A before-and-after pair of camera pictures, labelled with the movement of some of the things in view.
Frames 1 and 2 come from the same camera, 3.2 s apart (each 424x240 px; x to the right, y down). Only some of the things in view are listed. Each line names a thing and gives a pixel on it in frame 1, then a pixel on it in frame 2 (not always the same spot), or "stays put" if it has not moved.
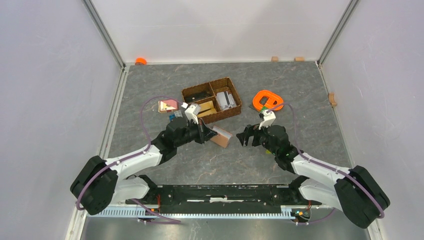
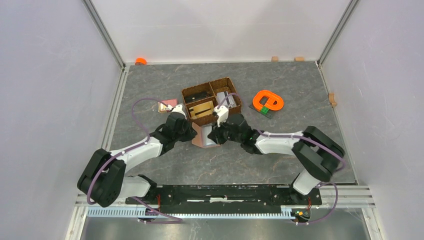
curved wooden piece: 332,99 stays put
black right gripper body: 264,142 → 223,133
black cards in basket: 192,98 stays put
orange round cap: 140,61 stays put
